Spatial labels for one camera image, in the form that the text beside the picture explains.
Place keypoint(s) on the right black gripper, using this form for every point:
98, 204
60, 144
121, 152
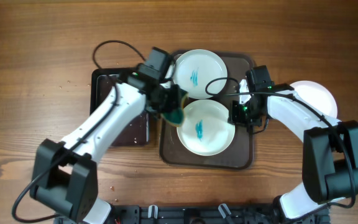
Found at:
236, 118

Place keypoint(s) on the small black tray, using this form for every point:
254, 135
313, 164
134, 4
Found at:
136, 133

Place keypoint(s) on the large brown serving tray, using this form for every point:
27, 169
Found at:
237, 156

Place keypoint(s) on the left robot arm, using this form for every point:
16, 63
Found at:
65, 175

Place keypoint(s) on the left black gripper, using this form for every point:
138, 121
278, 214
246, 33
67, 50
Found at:
174, 102

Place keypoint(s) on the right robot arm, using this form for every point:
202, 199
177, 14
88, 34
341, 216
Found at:
330, 149

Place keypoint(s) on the white plate top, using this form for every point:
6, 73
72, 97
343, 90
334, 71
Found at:
194, 69

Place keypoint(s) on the white plate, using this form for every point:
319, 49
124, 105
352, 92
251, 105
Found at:
194, 69
206, 131
317, 96

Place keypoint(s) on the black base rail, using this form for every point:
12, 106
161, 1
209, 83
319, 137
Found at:
249, 214

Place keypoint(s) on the green yellow sponge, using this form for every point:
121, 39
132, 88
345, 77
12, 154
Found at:
176, 116

